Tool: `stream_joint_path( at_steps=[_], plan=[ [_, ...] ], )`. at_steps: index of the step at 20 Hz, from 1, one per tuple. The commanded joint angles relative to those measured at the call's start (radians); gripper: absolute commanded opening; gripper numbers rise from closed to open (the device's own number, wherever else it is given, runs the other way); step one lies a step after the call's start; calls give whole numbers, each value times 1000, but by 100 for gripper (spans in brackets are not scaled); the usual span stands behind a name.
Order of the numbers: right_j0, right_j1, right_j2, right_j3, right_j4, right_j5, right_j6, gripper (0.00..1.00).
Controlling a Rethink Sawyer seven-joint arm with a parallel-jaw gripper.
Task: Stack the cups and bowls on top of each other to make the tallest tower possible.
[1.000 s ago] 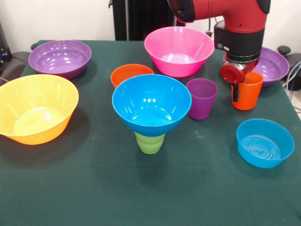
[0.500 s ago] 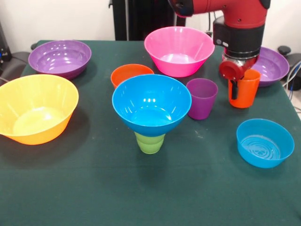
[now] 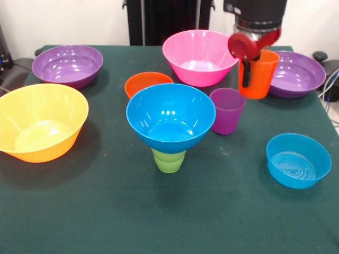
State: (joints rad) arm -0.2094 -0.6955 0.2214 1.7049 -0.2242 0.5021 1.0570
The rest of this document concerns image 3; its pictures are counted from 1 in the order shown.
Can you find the pink plastic bowl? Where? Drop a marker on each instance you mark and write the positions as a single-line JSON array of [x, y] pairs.
[[198, 76]]

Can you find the orange plastic bowl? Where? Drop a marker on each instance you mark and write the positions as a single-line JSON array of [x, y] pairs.
[[137, 82]]

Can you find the low blue plastic bowl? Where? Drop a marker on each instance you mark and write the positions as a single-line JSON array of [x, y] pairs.
[[291, 178]]

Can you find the purple plastic bowl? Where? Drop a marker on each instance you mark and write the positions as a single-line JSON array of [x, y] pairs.
[[66, 78], [299, 82]]

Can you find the black round knob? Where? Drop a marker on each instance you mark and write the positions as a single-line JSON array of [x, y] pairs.
[[320, 56]]

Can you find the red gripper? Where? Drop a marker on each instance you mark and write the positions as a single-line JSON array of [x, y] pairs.
[[241, 46]]

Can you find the orange plastic cup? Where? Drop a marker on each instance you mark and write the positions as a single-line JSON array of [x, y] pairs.
[[260, 82]]

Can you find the green plastic cup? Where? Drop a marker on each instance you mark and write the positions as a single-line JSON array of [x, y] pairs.
[[168, 165]]

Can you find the yellow plastic bowl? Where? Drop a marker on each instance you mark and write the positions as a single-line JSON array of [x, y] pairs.
[[39, 137]]

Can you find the black device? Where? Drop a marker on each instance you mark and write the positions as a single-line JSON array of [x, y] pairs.
[[5, 61]]

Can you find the deep blue plastic bowl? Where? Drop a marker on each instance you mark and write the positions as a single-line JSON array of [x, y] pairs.
[[172, 143]]

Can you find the dark green table cloth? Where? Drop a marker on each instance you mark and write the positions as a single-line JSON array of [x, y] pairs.
[[169, 211]]

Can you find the purple plastic cup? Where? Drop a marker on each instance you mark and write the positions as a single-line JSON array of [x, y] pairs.
[[229, 121]]

